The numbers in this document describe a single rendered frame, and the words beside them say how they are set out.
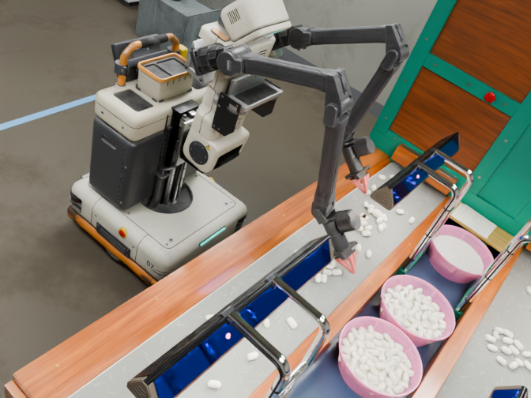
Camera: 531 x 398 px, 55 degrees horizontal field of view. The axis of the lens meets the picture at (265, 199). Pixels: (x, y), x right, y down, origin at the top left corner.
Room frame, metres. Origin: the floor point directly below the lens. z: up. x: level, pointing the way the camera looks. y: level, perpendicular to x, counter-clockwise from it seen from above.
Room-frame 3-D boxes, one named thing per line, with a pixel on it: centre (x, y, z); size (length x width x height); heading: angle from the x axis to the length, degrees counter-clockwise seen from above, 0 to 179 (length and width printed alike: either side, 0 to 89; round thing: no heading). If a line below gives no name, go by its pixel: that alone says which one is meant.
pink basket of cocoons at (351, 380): (0.99, -0.49, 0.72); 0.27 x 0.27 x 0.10
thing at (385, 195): (1.60, -0.48, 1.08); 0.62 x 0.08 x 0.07; 154
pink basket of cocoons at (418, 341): (1.24, -0.61, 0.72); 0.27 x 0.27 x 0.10
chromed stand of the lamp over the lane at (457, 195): (1.56, -0.55, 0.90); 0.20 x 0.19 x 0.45; 154
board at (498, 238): (1.83, -0.90, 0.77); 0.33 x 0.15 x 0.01; 64
